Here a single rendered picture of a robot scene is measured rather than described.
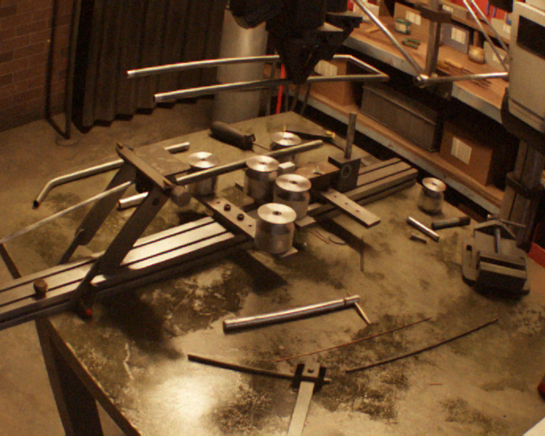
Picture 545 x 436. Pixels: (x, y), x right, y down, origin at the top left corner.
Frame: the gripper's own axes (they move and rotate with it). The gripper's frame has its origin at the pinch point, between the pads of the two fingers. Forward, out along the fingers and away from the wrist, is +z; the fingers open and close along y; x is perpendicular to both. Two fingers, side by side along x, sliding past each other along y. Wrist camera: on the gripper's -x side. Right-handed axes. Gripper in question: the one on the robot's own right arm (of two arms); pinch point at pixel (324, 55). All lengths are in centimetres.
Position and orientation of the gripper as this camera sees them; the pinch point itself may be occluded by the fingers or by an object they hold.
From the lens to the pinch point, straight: 104.5
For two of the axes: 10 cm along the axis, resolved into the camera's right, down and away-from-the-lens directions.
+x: 8.7, -1.6, 4.6
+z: -1.0, 8.6, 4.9
